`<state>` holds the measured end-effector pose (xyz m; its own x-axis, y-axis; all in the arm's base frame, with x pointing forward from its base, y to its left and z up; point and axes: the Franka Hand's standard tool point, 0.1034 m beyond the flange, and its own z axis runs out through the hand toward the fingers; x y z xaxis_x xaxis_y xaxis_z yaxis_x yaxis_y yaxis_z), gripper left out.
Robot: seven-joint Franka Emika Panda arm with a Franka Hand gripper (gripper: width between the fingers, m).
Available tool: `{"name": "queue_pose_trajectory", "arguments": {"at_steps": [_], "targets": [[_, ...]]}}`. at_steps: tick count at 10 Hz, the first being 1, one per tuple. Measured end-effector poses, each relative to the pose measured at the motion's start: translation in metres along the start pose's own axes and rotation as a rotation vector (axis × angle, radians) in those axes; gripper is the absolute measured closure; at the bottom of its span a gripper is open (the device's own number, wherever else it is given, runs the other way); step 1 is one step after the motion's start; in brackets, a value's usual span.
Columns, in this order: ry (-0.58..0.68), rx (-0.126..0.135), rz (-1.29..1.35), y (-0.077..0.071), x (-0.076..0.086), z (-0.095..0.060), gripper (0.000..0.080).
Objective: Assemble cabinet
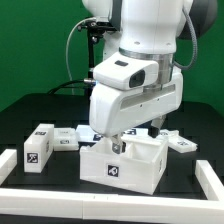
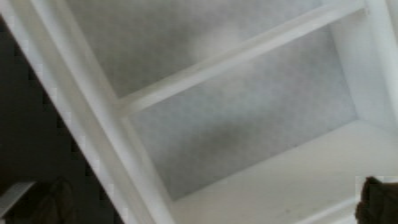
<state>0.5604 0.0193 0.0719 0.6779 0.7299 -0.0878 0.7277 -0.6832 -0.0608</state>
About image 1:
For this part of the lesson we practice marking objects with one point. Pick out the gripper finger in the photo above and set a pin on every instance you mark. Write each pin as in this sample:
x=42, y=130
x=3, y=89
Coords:
x=155, y=127
x=117, y=144

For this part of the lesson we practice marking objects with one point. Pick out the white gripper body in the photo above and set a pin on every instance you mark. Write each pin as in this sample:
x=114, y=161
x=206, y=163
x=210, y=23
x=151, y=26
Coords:
x=113, y=111

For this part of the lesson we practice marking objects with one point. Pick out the white cabinet body box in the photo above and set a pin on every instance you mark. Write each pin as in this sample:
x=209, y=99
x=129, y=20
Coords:
x=139, y=168

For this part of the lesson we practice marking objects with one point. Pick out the white panel with tag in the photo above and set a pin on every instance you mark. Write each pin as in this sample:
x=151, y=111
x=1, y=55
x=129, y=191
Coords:
x=178, y=143

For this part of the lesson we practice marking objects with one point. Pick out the small white door panel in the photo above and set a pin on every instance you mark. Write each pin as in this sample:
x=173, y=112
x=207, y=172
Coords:
x=65, y=139

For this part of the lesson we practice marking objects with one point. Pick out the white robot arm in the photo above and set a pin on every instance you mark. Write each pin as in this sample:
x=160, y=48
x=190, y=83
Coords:
x=148, y=30

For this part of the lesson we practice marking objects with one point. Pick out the white marker sheet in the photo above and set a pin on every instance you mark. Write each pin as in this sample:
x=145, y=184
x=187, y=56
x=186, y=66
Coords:
x=86, y=134

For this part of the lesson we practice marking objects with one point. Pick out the tall white block with tag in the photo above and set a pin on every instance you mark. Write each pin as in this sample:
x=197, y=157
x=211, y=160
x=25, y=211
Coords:
x=38, y=148

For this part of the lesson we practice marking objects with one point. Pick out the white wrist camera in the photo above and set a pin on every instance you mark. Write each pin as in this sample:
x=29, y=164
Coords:
x=124, y=73

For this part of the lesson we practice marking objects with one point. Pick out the white right frame rail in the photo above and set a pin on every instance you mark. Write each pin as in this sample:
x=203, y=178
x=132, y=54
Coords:
x=209, y=181

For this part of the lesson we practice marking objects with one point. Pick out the white frame rail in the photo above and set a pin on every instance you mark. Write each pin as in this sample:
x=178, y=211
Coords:
x=8, y=161
x=209, y=181
x=110, y=207

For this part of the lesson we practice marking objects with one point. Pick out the black camera stand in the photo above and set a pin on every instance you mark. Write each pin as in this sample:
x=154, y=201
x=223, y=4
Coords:
x=95, y=32

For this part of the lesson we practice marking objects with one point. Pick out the white left frame rail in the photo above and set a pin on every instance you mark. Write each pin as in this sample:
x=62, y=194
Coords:
x=8, y=161

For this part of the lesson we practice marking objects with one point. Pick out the white front frame rail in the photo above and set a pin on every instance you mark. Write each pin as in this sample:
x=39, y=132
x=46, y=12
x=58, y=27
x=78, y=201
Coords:
x=110, y=207

